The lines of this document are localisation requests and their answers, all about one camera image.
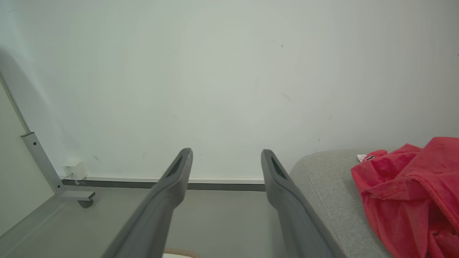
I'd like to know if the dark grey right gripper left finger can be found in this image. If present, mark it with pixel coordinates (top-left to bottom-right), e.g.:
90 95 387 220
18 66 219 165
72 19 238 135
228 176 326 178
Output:
102 148 193 258

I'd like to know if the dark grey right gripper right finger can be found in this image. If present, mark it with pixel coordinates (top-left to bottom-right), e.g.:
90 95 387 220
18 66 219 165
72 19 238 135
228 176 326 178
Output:
261 149 347 258

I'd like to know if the grey metal wheeled stand leg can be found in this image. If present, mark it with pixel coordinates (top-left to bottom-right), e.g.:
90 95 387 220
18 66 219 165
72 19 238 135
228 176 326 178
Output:
0 72 96 237

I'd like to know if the red basketball jersey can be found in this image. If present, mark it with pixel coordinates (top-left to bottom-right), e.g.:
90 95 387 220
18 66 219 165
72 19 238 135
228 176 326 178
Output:
351 136 459 258

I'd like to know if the white wall socket box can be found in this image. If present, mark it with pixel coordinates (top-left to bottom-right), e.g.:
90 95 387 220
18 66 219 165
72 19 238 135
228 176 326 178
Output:
62 161 88 181

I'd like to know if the grey fabric sofa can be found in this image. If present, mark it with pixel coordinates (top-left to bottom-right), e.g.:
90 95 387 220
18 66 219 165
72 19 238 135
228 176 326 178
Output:
289 149 395 258

